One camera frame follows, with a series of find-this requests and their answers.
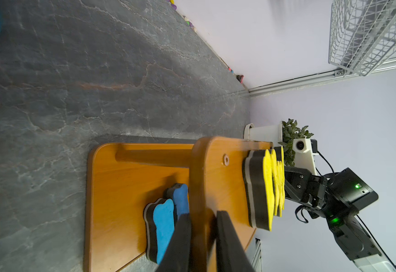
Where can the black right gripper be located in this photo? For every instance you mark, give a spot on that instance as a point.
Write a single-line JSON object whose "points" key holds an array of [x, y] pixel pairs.
{"points": [[305, 188]]}

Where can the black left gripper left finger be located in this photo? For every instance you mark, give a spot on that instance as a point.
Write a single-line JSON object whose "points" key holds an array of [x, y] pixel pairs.
{"points": [[177, 255]]}

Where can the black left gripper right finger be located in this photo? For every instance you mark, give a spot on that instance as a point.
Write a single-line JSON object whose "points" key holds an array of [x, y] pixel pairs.
{"points": [[230, 253]]}

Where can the yellow eraser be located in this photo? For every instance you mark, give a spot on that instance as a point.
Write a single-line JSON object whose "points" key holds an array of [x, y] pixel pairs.
{"points": [[276, 182], [280, 179], [258, 181]]}

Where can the light blue whiteboard eraser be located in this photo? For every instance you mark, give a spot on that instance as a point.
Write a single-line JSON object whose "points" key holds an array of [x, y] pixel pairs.
{"points": [[159, 221]]}

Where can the orange wooden two-tier shelf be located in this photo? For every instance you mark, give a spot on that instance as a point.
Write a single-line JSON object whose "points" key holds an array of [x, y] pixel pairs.
{"points": [[123, 178]]}

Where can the green potted plant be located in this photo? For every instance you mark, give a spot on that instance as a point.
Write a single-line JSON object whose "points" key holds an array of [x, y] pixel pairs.
{"points": [[291, 131]]}

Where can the white plant pot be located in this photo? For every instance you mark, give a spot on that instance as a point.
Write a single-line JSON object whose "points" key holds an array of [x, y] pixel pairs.
{"points": [[271, 133]]}

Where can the pink object at wall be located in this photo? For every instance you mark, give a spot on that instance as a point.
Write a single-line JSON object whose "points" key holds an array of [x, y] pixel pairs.
{"points": [[240, 78]]}

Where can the white wire wall shelf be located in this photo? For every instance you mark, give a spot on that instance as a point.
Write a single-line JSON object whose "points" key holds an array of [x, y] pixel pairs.
{"points": [[362, 35]]}

